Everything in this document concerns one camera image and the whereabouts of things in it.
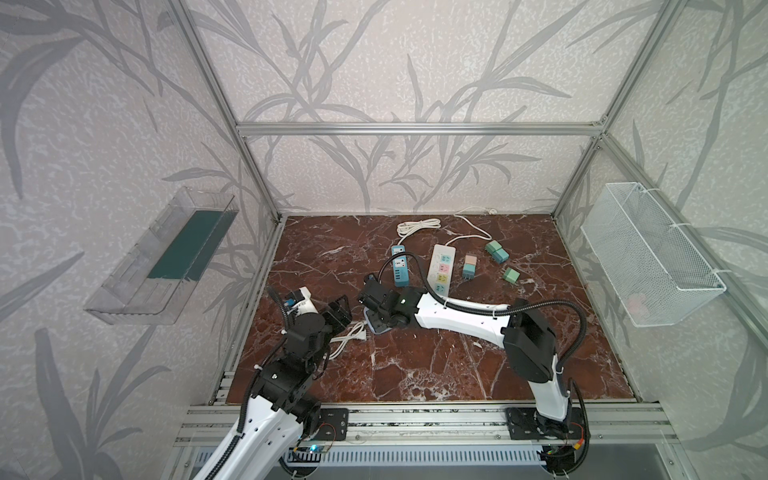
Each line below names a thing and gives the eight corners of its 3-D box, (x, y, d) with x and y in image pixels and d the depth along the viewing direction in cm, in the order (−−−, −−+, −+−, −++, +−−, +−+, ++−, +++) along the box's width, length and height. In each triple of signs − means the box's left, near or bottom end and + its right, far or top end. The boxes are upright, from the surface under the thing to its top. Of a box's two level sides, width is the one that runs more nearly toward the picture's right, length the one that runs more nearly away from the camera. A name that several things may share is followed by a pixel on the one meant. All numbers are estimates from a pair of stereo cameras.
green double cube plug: (499, 264, 107) (500, 260, 106) (483, 248, 112) (484, 244, 110) (508, 259, 109) (510, 255, 107) (493, 243, 114) (494, 239, 112)
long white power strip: (424, 293, 100) (425, 288, 98) (433, 247, 113) (433, 242, 110) (450, 297, 99) (451, 293, 97) (456, 251, 112) (457, 246, 109)
